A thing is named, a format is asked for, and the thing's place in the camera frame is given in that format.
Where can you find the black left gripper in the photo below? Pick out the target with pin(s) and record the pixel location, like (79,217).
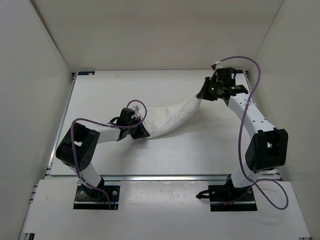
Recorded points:
(141,133)

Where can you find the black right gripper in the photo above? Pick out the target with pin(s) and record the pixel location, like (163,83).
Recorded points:
(203,94)

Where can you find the white pleated skirt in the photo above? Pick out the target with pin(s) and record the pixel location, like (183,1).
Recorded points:
(162,120)

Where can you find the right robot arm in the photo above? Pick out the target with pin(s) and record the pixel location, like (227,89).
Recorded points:
(267,149)

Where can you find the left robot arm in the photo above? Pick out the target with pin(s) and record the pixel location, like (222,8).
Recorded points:
(77,148)

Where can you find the right blue corner label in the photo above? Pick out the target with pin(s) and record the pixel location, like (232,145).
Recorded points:
(237,71)

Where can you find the blue corner label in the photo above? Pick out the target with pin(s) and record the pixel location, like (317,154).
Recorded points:
(86,73)
(237,71)

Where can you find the left blue corner label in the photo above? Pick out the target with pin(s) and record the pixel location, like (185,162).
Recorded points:
(86,73)

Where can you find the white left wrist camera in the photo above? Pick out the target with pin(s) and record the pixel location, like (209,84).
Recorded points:
(136,110)

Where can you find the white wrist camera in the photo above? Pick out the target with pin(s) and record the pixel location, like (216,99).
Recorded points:
(216,66)
(136,110)

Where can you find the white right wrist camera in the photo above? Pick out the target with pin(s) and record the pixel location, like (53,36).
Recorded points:
(216,66)

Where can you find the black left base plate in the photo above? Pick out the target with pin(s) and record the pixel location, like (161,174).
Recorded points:
(90,199)

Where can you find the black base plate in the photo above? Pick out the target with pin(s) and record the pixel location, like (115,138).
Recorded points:
(90,199)
(223,198)

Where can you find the aluminium table edge rail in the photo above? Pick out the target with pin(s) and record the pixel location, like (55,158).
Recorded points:
(275,175)

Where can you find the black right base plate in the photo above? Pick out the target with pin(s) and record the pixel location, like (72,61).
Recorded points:
(223,198)

